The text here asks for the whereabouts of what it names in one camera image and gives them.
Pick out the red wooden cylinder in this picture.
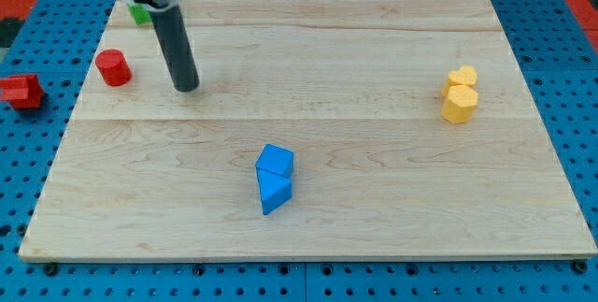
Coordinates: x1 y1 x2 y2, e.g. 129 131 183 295
95 49 132 87

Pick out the yellow wooden hexagon block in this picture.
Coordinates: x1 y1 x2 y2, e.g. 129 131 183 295
441 85 478 124

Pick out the blue wooden cube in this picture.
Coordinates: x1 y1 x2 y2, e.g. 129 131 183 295
255 143 294 178

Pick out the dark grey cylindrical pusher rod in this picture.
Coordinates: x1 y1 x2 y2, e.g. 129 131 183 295
149 6 200 93

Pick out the light wooden board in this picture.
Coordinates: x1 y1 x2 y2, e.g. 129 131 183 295
20 0 597 263

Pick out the red wooden star block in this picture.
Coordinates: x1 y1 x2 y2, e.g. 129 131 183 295
1 74 44 109

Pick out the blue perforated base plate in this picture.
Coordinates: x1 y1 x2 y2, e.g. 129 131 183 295
1 0 597 301

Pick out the green wooden block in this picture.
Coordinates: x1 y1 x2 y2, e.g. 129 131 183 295
128 5 151 25

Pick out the blue wooden triangular prism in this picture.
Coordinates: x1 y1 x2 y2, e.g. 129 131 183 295
257 169 292 215

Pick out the yellow wooden heart block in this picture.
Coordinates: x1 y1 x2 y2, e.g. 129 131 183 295
441 65 477 96

